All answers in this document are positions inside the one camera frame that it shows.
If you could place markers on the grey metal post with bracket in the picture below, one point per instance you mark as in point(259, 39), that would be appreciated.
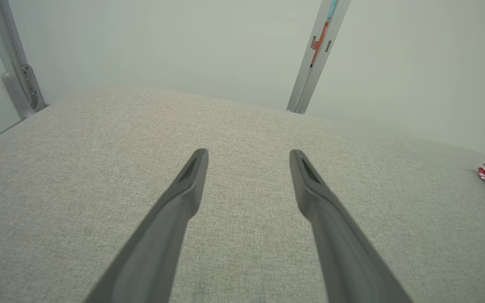
point(17, 80)

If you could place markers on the grey metal partition post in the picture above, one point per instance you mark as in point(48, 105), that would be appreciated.
point(316, 63)

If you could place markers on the grey fabric sofa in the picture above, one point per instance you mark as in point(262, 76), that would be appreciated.
point(246, 139)

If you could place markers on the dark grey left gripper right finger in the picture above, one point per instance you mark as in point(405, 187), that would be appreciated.
point(343, 252)

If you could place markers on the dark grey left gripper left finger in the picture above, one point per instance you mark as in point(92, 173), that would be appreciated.
point(158, 235)

